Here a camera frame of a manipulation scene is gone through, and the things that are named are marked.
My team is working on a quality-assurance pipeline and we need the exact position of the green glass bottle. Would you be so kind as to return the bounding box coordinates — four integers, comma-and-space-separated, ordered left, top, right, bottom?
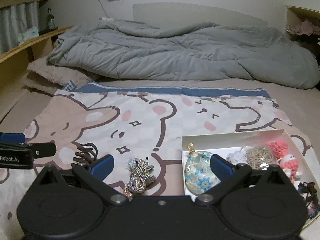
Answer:
47, 8, 56, 30

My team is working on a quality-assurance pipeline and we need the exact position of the black hair claw clip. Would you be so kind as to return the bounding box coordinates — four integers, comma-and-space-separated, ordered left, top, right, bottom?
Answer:
71, 142, 98, 166

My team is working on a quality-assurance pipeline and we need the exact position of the bag of rubber bands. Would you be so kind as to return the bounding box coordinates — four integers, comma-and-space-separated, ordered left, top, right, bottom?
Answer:
246, 146, 276, 170

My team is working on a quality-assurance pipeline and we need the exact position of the beige fleece blanket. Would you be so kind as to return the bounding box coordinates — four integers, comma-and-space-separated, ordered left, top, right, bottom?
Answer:
21, 56, 99, 95

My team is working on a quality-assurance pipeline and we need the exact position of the cartoon bear print blanket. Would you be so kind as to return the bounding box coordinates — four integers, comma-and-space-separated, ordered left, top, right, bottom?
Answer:
0, 81, 313, 230

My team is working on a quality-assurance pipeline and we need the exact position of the grey quilted duvet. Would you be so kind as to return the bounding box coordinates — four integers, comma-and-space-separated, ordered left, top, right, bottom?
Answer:
47, 20, 319, 89

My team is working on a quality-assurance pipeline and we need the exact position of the open wardrobe shelf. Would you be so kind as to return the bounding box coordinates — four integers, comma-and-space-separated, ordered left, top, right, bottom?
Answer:
286, 6, 319, 64

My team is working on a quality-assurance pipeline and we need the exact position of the grey curtain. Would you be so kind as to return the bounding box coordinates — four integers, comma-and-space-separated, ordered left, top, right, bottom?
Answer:
0, 1, 40, 54

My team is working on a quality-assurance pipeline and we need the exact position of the striped metallic scrunchie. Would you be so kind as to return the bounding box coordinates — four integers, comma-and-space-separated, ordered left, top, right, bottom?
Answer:
123, 157, 156, 200

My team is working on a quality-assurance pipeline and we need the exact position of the pink crochet doll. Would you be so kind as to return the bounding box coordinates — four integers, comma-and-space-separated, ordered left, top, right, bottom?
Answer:
267, 139, 301, 185

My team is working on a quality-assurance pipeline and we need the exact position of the tissue pack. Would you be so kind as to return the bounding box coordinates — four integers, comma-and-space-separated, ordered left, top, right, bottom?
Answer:
17, 27, 39, 45

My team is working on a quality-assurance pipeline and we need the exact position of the dark brown knitted scrunchie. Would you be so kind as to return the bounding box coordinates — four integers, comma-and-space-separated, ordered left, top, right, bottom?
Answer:
297, 182, 320, 219

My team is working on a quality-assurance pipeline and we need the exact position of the wooden bedside shelf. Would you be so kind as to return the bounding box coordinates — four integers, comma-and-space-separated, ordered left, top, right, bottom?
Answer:
1, 26, 71, 120

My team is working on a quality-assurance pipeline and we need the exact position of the floral silk round pouch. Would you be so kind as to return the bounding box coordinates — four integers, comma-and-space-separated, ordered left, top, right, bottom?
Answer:
184, 143, 221, 196

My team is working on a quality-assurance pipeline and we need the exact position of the white charger cable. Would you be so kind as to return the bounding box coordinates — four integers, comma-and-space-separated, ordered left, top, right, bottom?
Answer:
91, 0, 116, 23

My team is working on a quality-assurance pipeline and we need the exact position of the pink clothes pile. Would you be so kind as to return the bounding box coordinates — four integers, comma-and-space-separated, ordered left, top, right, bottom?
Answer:
287, 19, 320, 36

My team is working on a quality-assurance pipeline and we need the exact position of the white shallow cardboard box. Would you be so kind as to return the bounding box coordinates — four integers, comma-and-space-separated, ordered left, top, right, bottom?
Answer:
181, 128, 320, 229

